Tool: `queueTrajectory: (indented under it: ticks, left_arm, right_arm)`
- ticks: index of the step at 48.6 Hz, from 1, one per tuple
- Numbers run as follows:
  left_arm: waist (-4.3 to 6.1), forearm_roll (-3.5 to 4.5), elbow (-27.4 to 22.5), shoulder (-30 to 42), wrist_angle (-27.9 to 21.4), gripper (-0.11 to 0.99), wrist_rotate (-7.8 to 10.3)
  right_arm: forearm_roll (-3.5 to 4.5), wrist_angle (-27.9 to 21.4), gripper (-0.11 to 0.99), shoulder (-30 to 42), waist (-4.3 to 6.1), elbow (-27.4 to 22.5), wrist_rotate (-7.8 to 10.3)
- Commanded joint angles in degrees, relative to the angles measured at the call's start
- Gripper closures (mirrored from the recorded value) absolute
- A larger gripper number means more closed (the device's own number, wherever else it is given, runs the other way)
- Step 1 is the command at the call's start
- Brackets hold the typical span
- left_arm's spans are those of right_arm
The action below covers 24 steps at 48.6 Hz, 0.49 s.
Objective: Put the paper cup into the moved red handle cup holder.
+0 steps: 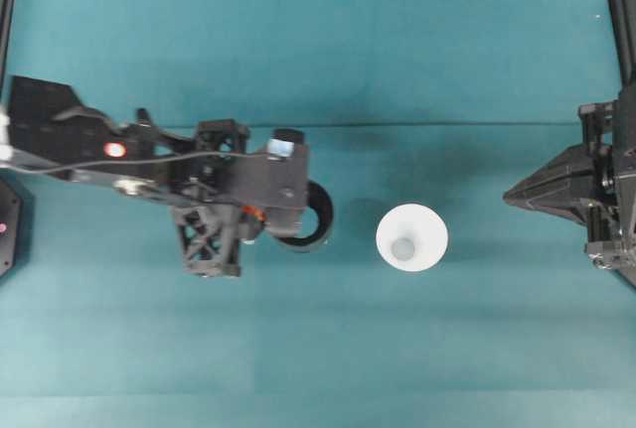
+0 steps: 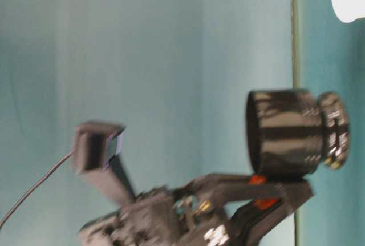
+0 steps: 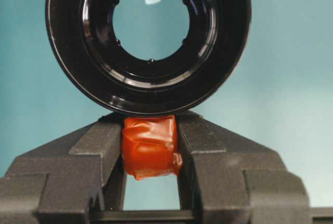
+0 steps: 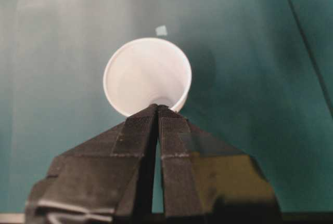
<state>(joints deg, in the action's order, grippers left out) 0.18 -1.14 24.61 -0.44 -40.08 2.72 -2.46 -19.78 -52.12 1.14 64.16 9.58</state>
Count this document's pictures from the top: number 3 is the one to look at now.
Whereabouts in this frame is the black cup holder red handle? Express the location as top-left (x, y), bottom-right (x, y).
top-left (45, 0), bottom-right (253, 182)

